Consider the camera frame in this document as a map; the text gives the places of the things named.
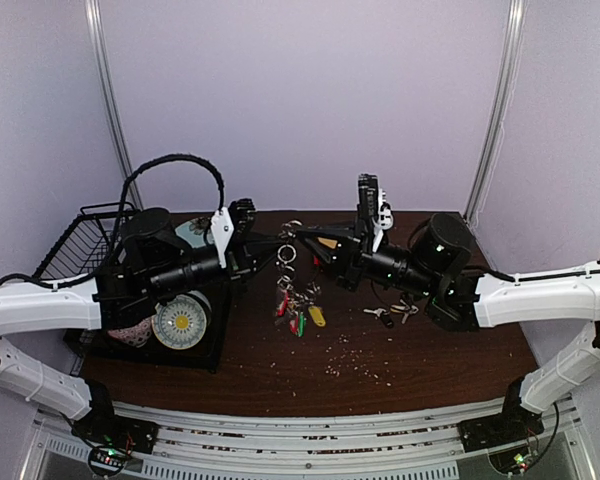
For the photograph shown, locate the keyring bundle with coloured tags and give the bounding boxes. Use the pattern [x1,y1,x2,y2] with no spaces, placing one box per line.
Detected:
[274,219,326,338]

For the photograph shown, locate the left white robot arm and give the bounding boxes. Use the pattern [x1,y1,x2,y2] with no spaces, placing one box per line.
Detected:
[0,200,283,444]

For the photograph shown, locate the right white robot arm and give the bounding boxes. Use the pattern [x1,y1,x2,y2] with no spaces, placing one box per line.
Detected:
[296,213,600,442]

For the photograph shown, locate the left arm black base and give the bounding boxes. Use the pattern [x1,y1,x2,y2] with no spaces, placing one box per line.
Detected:
[68,380,159,479]

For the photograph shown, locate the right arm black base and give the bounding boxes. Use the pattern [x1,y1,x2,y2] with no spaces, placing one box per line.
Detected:
[458,377,560,478]

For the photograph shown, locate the keys with black fob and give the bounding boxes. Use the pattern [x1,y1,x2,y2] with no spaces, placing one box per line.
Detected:
[363,307,394,329]

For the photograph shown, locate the keys with yellow tag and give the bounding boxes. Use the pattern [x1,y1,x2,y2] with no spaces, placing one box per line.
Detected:
[390,300,419,325]

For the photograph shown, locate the yellow dotted plate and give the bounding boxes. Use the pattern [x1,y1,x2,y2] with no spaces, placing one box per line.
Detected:
[317,237,339,250]

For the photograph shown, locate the light blue flower plate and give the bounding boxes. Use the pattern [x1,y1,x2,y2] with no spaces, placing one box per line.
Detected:
[175,217,214,248]

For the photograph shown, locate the red patterned plate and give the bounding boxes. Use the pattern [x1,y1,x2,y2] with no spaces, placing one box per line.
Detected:
[107,319,152,348]

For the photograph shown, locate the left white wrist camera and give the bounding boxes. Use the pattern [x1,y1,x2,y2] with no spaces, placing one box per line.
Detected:
[210,198,256,269]

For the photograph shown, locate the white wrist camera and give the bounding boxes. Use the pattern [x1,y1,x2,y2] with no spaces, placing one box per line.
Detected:
[210,198,256,269]
[356,173,394,254]

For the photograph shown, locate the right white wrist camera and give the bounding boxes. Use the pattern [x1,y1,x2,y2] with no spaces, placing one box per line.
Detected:
[356,173,394,254]

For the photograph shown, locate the black wire dish rack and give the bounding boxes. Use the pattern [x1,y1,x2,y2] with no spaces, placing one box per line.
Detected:
[34,203,231,372]

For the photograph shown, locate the aluminium slotted front rail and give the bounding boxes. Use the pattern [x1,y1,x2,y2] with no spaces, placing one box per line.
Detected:
[29,394,594,480]

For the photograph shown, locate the left aluminium frame post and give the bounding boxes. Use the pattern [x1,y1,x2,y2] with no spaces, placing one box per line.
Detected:
[84,0,133,180]

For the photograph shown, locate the aluminium frame post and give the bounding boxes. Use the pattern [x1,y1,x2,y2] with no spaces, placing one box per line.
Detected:
[84,0,133,180]
[464,0,527,230]

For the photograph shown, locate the right aluminium frame post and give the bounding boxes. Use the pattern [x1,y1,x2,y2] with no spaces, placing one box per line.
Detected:
[464,0,527,230]

